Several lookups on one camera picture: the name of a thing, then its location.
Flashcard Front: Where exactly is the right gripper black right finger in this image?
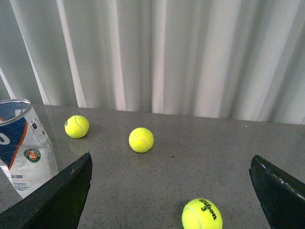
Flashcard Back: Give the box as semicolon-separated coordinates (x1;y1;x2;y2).
249;155;305;229

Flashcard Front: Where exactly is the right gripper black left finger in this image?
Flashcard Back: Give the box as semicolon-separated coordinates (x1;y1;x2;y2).
0;153;92;229

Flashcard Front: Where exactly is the Wilson tennis ball can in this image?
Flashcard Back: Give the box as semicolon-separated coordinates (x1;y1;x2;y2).
0;99;58;198

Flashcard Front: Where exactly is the Wilson 3 tennis ball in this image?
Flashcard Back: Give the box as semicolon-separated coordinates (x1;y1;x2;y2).
182;198;223;229

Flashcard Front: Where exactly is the tennis ball centre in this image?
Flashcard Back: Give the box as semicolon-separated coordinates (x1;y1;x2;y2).
129;127;154;153

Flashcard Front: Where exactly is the white pleated curtain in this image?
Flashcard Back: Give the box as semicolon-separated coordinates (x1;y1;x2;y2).
0;0;305;124

